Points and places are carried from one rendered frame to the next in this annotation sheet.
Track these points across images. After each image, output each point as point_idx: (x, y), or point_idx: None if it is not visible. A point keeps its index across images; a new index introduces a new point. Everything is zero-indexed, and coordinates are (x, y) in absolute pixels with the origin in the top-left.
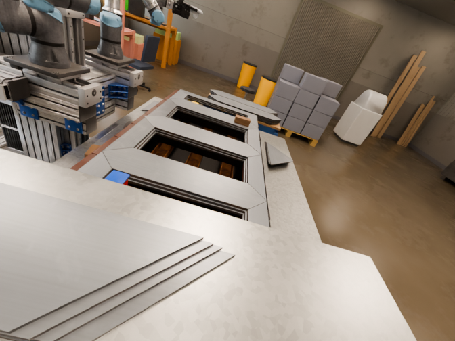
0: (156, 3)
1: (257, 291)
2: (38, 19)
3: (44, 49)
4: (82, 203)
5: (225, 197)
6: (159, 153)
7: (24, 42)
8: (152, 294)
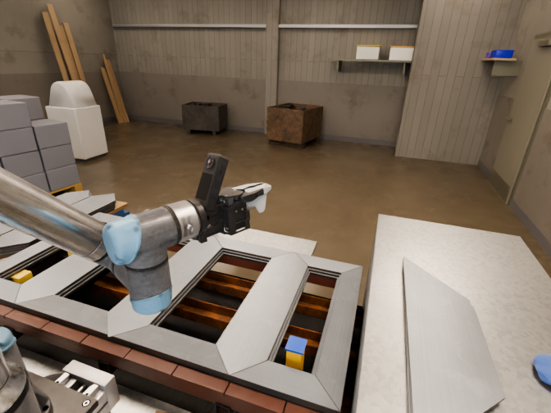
0: None
1: (419, 254)
2: (23, 365)
3: None
4: (397, 310)
5: (295, 276)
6: None
7: None
8: (439, 282)
